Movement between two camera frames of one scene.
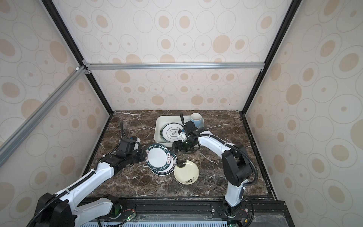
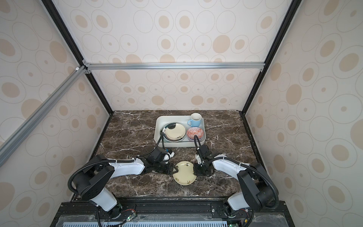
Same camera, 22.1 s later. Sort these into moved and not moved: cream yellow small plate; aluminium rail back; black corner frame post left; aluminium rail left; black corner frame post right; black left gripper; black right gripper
Moved: black right gripper; black left gripper; cream yellow small plate
Not moved: aluminium rail left; black corner frame post left; aluminium rail back; black corner frame post right
